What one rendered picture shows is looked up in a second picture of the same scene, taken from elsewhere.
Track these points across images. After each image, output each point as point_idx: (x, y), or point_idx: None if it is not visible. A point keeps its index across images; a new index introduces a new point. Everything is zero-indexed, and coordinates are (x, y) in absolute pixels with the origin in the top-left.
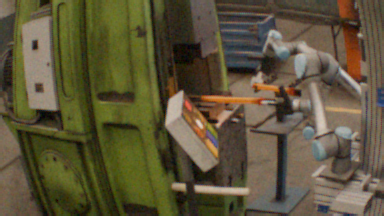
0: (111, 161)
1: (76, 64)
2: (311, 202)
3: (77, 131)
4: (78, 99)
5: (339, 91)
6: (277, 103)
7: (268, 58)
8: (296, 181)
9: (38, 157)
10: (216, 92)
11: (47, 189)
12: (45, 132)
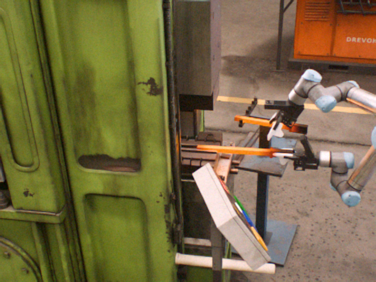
0: (92, 235)
1: (42, 123)
2: (309, 249)
3: (42, 210)
4: (48, 170)
5: (281, 77)
6: (298, 157)
7: (295, 107)
8: (269, 209)
9: None
10: (205, 135)
11: None
12: None
